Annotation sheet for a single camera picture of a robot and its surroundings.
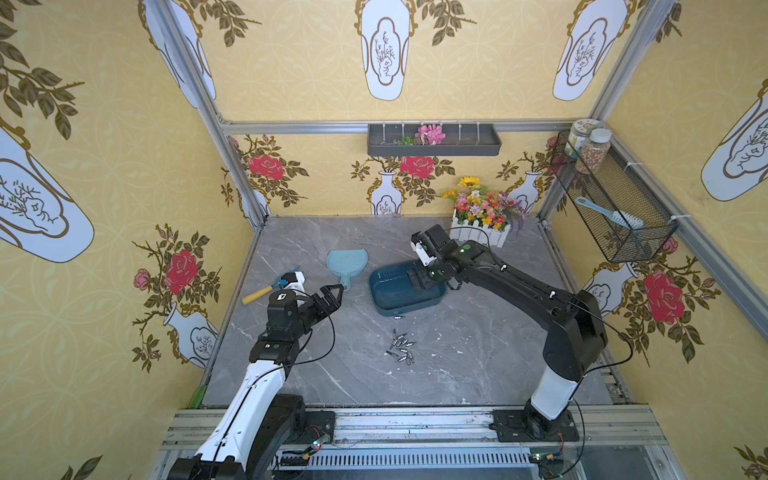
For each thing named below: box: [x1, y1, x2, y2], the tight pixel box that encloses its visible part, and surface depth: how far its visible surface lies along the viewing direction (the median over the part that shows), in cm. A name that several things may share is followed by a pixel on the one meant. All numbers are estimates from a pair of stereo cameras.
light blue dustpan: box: [326, 249, 369, 291], surface depth 112 cm
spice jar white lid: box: [576, 128, 613, 175], surface depth 82 cm
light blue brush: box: [576, 196, 645, 230], surface depth 75 cm
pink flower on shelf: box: [415, 124, 446, 146], surface depth 90 cm
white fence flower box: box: [443, 176, 526, 248], surface depth 105 cm
